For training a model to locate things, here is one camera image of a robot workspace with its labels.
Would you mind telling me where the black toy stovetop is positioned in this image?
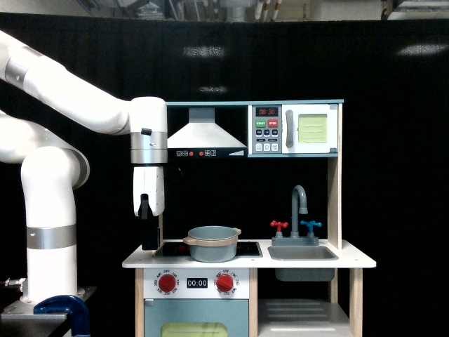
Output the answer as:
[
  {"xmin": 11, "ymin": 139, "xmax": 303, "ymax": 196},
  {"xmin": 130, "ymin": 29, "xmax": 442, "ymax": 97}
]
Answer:
[{"xmin": 153, "ymin": 242, "xmax": 262, "ymax": 257}]

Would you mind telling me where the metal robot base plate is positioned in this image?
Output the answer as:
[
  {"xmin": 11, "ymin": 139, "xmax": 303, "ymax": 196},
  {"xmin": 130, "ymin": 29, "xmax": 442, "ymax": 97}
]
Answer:
[{"xmin": 0, "ymin": 286, "xmax": 98, "ymax": 326}]

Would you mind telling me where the blue tap handle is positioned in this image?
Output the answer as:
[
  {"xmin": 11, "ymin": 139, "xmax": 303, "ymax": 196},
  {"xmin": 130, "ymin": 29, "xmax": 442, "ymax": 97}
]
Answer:
[{"xmin": 300, "ymin": 220, "xmax": 322, "ymax": 233}]

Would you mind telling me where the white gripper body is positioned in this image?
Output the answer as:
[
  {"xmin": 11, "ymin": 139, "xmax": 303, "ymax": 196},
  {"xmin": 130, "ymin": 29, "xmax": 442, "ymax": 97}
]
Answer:
[{"xmin": 133, "ymin": 166, "xmax": 165, "ymax": 216}]

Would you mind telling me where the red tap handle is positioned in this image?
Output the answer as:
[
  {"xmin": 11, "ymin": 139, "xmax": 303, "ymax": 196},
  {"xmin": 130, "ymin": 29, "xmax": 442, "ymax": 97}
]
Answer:
[{"xmin": 270, "ymin": 220, "xmax": 289, "ymax": 232}]

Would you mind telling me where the toy microwave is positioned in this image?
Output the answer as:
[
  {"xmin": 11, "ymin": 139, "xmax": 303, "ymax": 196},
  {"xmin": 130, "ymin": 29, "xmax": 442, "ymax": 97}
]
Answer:
[{"xmin": 248, "ymin": 103, "xmax": 342, "ymax": 157}]

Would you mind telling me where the right red oven knob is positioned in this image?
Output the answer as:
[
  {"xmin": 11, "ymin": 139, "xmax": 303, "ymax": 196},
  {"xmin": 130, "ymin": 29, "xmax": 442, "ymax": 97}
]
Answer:
[{"xmin": 215, "ymin": 274, "xmax": 234, "ymax": 293}]

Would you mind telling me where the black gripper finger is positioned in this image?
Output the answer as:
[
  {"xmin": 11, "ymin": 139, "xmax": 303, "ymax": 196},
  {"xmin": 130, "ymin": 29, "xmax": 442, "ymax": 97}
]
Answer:
[{"xmin": 138, "ymin": 194, "xmax": 160, "ymax": 251}]

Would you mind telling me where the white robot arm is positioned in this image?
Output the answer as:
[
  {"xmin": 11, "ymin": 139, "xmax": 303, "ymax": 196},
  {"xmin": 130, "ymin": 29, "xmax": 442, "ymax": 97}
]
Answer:
[{"xmin": 1, "ymin": 33, "xmax": 168, "ymax": 304}]

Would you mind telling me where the grey range hood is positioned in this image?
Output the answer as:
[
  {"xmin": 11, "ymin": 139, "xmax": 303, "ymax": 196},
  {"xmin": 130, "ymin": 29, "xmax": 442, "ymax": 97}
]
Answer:
[{"xmin": 168, "ymin": 107, "xmax": 248, "ymax": 159}]

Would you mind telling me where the left red oven knob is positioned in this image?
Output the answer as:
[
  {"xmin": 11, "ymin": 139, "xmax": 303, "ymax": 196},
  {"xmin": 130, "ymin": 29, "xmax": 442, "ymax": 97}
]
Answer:
[{"xmin": 158, "ymin": 274, "xmax": 177, "ymax": 293}]

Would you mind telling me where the wooden toy kitchen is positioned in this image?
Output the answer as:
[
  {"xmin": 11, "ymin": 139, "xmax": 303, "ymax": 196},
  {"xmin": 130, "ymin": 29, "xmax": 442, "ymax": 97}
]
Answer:
[{"xmin": 123, "ymin": 99, "xmax": 376, "ymax": 336}]

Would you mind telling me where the grey toy sink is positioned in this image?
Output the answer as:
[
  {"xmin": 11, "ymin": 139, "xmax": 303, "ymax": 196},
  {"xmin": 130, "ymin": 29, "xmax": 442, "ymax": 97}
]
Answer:
[{"xmin": 268, "ymin": 246, "xmax": 338, "ymax": 282}]

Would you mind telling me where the blue toy oven door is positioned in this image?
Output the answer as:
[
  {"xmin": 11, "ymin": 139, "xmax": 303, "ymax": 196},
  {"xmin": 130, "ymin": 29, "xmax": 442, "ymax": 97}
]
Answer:
[{"xmin": 144, "ymin": 299, "xmax": 249, "ymax": 336}]

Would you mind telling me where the black backdrop curtain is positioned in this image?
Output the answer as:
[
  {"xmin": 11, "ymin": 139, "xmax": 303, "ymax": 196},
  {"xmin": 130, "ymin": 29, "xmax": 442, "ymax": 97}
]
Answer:
[{"xmin": 1, "ymin": 13, "xmax": 448, "ymax": 336}]

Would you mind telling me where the grey-blue toy pot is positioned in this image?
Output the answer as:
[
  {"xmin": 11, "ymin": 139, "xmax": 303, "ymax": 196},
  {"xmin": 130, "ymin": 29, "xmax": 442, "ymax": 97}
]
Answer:
[{"xmin": 183, "ymin": 226, "xmax": 241, "ymax": 263}]

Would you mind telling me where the blue C-clamp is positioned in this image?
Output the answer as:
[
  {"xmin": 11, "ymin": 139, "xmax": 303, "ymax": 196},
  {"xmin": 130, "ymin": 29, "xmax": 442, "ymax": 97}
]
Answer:
[{"xmin": 33, "ymin": 295, "xmax": 91, "ymax": 336}]

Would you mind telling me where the grey toy faucet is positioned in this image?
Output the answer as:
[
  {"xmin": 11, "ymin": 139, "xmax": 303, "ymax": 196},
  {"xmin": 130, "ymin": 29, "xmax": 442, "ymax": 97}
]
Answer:
[{"xmin": 272, "ymin": 185, "xmax": 319, "ymax": 246}]

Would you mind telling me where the red oven knob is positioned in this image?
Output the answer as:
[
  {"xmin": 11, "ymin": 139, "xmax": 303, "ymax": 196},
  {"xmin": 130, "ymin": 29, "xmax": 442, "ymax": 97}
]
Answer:
[
  {"xmin": 215, "ymin": 274, "xmax": 234, "ymax": 293},
  {"xmin": 158, "ymin": 274, "xmax": 177, "ymax": 293}
]

